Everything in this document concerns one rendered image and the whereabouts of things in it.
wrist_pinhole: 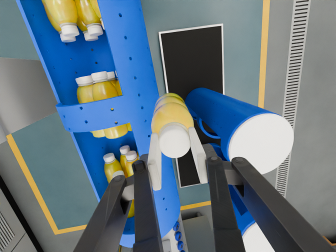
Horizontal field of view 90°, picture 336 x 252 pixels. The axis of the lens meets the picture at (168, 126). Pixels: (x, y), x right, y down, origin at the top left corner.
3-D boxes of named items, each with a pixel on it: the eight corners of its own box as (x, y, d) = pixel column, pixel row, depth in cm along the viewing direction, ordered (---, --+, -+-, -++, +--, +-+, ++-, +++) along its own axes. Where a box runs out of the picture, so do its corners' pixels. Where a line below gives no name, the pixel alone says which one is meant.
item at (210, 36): (177, 179, 194) (179, 188, 180) (157, 35, 144) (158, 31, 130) (221, 171, 197) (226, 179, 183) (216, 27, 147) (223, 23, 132)
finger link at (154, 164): (161, 190, 15) (153, 191, 15) (161, 152, 22) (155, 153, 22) (155, 162, 14) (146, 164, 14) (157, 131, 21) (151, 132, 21)
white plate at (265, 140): (246, 105, 62) (245, 105, 63) (218, 169, 70) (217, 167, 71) (306, 123, 67) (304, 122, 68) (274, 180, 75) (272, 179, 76)
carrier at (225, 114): (190, 83, 145) (180, 114, 153) (244, 103, 63) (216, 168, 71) (219, 92, 151) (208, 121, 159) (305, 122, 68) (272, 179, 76)
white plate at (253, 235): (296, 244, 91) (295, 241, 92) (287, 210, 82) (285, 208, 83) (249, 264, 93) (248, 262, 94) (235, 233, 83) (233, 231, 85)
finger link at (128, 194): (151, 199, 14) (115, 205, 14) (153, 164, 18) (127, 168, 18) (147, 184, 13) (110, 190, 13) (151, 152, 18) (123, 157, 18)
